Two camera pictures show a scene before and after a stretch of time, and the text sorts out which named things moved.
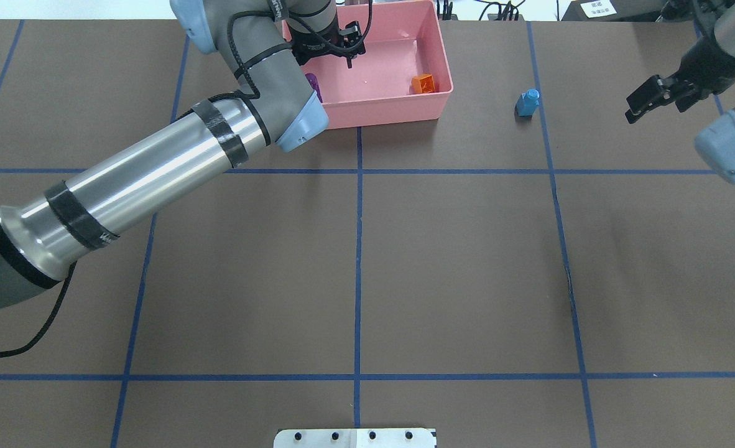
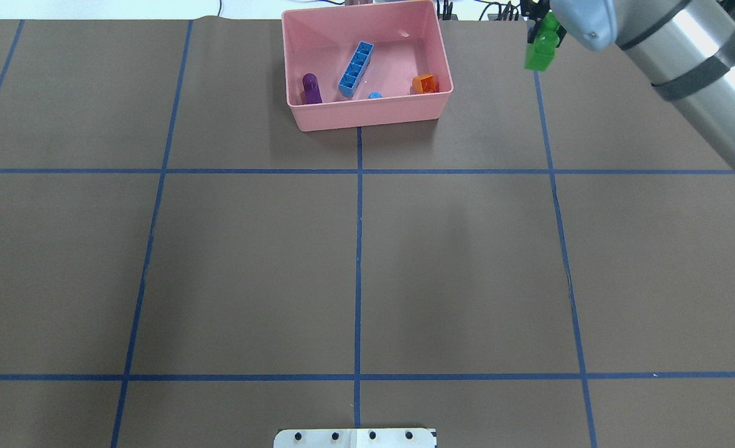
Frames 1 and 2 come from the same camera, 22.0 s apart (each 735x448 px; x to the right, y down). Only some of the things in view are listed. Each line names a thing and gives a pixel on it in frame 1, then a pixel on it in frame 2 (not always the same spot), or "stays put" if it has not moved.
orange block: x=422 y=83 stays put
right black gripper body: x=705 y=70 → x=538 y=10
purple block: x=314 y=83 stays put
